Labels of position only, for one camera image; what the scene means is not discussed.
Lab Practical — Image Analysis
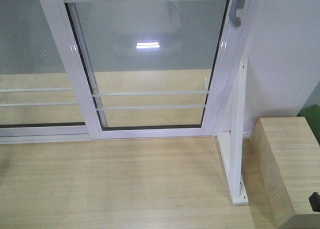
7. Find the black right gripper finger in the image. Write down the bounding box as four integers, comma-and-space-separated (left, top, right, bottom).
308, 192, 320, 212

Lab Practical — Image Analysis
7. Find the white sliding glass door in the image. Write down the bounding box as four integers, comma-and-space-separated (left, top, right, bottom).
40, 0, 233, 139

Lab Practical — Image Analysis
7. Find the grey door handle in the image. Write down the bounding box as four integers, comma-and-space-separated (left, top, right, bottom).
229, 0, 246, 27

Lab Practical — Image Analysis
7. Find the white bottom door track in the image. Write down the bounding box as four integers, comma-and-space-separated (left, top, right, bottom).
0, 135, 216, 145

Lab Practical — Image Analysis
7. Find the wooden block platform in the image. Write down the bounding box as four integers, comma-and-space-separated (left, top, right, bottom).
249, 117, 320, 229

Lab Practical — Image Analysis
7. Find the green mat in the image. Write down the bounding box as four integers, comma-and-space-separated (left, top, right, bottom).
297, 104, 320, 143

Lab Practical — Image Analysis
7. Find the white diagonal support brace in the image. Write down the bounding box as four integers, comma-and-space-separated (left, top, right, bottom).
229, 58, 249, 197

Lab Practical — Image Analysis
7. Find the white rear base support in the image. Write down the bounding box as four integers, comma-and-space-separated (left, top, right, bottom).
204, 77, 210, 91

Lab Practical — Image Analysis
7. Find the white fixed glass panel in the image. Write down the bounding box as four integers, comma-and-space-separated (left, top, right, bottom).
0, 0, 86, 137

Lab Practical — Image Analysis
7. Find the white door frame post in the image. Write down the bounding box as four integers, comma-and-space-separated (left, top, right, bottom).
208, 0, 263, 136

